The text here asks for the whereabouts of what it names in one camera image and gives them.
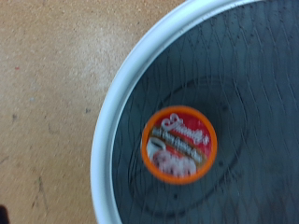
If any orange rimmed coffee pod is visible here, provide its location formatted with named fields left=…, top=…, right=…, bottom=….
left=140, top=105, right=219, bottom=186

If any white two-tier turntable stand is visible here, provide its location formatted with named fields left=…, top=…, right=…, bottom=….
left=90, top=0, right=299, bottom=224

